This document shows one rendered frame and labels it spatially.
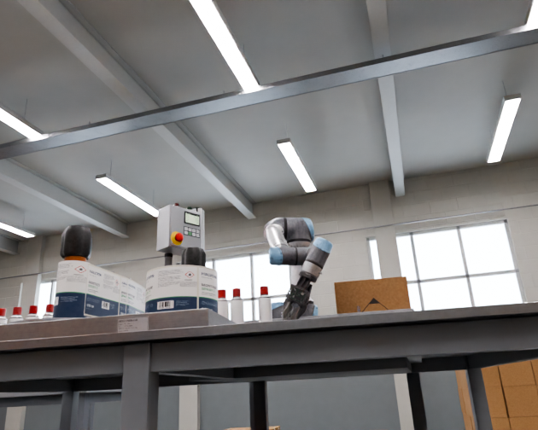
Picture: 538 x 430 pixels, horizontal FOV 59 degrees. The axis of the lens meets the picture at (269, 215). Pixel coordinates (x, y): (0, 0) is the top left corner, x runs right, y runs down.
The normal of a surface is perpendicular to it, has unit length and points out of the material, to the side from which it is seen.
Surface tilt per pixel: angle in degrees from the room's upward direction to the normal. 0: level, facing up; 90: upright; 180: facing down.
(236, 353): 90
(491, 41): 180
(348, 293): 90
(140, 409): 90
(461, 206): 90
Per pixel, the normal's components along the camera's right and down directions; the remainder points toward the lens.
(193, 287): 0.48, -0.33
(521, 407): -0.25, -0.33
